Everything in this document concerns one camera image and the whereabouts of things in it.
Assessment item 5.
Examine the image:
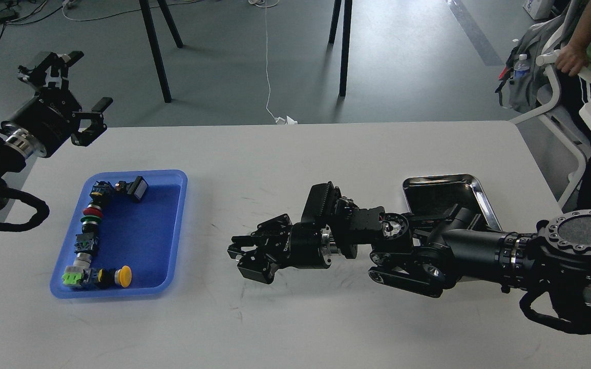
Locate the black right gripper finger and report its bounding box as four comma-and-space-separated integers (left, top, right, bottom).
237, 254, 281, 284
227, 213, 292, 257

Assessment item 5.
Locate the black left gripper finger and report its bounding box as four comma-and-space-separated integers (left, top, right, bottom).
17, 51, 84, 103
70, 97, 114, 147

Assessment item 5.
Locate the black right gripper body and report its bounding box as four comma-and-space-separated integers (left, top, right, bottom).
275, 223, 331, 269

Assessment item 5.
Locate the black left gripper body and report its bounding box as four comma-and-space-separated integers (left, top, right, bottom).
1, 95, 82, 157

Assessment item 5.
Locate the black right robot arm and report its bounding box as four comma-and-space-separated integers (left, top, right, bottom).
227, 182, 591, 335

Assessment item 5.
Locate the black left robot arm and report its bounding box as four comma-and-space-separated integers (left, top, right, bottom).
0, 51, 113, 233

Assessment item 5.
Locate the person's hand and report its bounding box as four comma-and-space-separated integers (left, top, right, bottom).
555, 42, 589, 76

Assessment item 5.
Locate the black square push button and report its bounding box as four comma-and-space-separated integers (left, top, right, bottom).
125, 176, 150, 202

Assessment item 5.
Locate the black stand leg left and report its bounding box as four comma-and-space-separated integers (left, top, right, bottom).
139, 1, 184, 104

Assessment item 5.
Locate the black stand leg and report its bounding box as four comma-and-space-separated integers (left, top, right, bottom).
139, 1, 184, 104
328, 0, 353, 97

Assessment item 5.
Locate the blue plastic tray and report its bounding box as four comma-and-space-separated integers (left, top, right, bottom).
50, 170, 188, 299

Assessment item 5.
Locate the silver metal tray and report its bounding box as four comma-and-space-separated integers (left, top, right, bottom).
402, 174, 502, 231

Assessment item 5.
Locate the yellow mushroom push button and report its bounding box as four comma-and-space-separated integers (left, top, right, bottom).
96, 265, 132, 289

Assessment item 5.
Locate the black stand leg right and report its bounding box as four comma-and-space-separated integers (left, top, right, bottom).
328, 0, 353, 97

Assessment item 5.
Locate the grey backpack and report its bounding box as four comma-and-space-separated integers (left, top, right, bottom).
495, 1, 588, 114

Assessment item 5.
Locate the clear water bottle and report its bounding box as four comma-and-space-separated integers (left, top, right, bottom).
513, 53, 531, 79

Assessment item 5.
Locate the black blue switch block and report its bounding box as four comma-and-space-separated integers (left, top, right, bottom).
90, 181, 115, 208

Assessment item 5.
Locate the red push button switch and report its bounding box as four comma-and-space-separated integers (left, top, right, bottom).
82, 204, 103, 219

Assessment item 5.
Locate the green push button switch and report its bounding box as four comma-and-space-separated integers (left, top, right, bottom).
80, 215, 102, 225

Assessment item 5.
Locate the black switch contact block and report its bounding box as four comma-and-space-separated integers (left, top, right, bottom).
74, 233, 99, 257

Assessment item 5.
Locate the white cable on floor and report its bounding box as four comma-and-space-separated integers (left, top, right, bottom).
248, 0, 299, 125

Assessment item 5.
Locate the green block silver switch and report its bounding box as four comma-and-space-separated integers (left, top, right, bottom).
61, 253, 92, 288

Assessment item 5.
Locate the white chair frame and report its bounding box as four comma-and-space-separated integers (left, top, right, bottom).
510, 49, 591, 208

